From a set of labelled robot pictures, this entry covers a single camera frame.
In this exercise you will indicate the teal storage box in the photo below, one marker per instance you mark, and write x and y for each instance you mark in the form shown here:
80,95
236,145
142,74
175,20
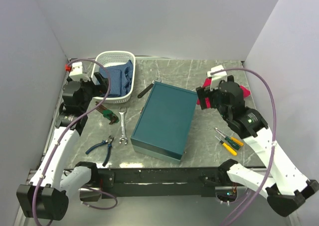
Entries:
164,124

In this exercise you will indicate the blue checkered cloth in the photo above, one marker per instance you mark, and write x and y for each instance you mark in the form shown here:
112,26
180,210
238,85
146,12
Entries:
121,78

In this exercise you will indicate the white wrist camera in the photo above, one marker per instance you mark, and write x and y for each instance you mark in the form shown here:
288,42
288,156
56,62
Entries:
76,72
216,78

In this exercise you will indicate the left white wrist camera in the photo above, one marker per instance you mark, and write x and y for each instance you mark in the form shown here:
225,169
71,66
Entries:
76,72

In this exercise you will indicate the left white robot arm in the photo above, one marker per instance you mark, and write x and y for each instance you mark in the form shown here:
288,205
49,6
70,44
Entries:
48,192

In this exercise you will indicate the green handled screwdriver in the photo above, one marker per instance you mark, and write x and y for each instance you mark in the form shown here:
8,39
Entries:
230,142

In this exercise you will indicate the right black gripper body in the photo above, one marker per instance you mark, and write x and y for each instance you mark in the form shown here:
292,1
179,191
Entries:
221,108

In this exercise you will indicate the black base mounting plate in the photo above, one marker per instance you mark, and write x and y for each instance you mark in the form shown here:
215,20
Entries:
144,182

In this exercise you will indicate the magenta cloth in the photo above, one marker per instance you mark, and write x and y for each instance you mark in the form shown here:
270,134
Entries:
207,82

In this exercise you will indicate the green hex key set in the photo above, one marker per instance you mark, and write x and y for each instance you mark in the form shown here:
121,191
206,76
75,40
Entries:
108,114

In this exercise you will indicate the white plastic basket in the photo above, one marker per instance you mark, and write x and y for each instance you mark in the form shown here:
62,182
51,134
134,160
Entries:
112,58

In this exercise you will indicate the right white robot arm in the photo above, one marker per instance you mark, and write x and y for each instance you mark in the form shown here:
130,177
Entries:
287,188

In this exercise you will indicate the silver open-end wrench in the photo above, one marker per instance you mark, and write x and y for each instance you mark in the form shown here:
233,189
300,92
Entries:
123,139

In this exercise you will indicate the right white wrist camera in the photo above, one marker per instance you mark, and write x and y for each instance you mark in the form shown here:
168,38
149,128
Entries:
216,78

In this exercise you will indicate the black adjustable wrench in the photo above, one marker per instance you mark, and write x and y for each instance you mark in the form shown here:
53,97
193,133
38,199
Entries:
142,93

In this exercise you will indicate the yellow handled screwdriver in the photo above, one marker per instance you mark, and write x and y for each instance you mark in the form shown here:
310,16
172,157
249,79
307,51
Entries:
228,148

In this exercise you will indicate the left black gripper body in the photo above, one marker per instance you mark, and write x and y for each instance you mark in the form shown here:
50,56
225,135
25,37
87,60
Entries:
90,90

